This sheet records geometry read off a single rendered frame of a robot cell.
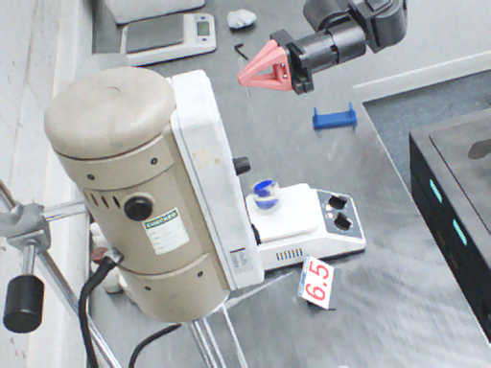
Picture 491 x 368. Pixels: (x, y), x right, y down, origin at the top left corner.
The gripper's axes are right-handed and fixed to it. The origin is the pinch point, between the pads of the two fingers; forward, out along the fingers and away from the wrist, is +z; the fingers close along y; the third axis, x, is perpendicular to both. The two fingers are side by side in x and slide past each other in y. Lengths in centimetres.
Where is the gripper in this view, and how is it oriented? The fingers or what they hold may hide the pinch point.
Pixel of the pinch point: (244, 79)
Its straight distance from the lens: 101.6
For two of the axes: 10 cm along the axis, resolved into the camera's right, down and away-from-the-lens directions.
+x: 1.4, 7.1, 6.9
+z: -9.0, 3.8, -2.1
